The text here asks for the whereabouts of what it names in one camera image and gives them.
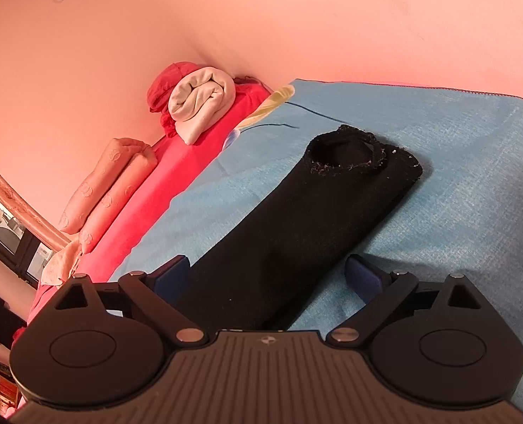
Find red bundled cloth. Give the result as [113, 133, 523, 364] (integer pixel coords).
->
[147, 62, 201, 139]

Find black pants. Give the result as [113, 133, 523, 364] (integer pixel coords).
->
[168, 124, 423, 332]

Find pink folded quilt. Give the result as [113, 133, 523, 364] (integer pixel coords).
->
[78, 150, 158, 257]

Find blue floral blanket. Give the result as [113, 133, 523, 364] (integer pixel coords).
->
[109, 78, 523, 417]

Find folded pink pillows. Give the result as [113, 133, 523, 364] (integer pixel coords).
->
[58, 138, 153, 235]

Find peach towel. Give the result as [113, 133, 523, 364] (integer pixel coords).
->
[40, 241, 86, 286]

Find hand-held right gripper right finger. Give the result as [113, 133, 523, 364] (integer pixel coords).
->
[326, 254, 494, 348]

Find red bedsheet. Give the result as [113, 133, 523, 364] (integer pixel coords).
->
[5, 76, 273, 420]

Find dark framed window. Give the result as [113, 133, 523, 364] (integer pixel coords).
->
[0, 177, 54, 284]

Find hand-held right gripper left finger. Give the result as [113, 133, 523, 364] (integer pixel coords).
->
[45, 254, 209, 348]

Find white rolled cloth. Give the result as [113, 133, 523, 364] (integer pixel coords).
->
[168, 66, 237, 146]

